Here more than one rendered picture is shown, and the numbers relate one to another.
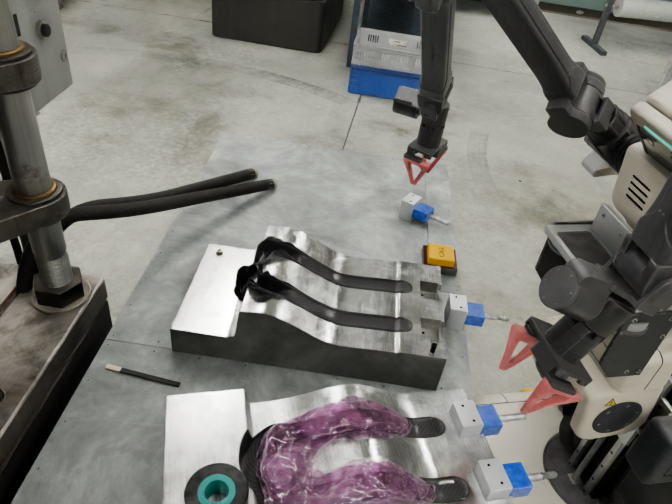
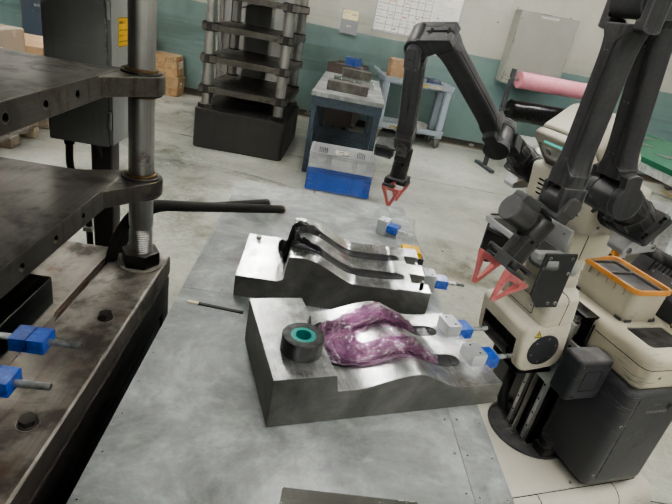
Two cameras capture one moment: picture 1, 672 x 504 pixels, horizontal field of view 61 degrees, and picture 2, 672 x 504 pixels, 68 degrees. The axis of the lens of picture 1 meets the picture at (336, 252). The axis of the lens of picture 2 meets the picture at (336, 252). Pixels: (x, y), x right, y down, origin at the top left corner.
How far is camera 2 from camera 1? 0.45 m
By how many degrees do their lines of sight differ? 14
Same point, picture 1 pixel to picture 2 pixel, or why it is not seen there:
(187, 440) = (271, 319)
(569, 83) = (496, 120)
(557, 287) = (509, 206)
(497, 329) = not seen: hidden behind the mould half
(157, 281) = (212, 258)
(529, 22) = (472, 78)
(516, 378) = not seen: hidden behind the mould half
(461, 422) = (447, 324)
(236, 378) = not seen: hidden behind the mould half
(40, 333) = (130, 284)
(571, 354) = (519, 255)
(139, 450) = (223, 345)
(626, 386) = (547, 321)
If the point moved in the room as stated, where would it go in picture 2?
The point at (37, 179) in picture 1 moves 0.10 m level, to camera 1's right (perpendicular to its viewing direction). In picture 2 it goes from (148, 164) to (189, 171)
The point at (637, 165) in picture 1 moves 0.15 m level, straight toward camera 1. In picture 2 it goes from (541, 170) to (535, 181)
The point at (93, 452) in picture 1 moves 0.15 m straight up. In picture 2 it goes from (190, 345) to (194, 285)
